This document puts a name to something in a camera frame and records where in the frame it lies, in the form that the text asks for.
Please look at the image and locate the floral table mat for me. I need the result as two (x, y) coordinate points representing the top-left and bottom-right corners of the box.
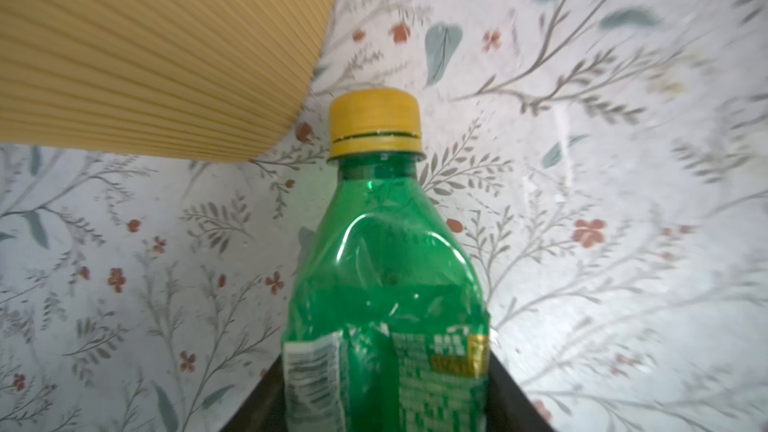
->
(1, 0), (767, 431)

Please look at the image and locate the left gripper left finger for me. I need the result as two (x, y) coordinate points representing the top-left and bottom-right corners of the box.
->
(221, 356), (288, 432)

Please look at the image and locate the yellow slatted waste bin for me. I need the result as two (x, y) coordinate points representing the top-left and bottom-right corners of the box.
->
(1, 0), (335, 162)

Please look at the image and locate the green plastic bottle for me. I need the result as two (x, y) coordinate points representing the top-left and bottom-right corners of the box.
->
(281, 88), (490, 431)

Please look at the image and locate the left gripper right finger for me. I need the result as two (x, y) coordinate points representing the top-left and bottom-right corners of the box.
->
(485, 353), (554, 432)

